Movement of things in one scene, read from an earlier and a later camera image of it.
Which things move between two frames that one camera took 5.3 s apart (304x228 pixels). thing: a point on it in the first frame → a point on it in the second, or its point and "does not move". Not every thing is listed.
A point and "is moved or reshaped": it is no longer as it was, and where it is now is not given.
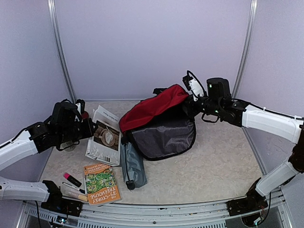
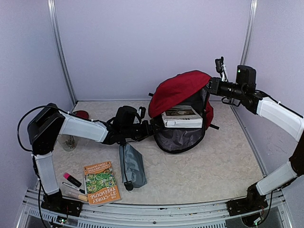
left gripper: [89, 131] → [147, 132]
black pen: [80, 190] does not move
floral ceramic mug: [68, 146] does not move
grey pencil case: [133, 166] does not move
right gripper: [192, 112] → [215, 84]
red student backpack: [159, 127] is moved or reshaped
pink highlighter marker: [66, 175] does not move
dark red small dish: [85, 115] does not move
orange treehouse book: [99, 184] does not move
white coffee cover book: [105, 144] → [182, 116]
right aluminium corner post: [252, 18] does not move
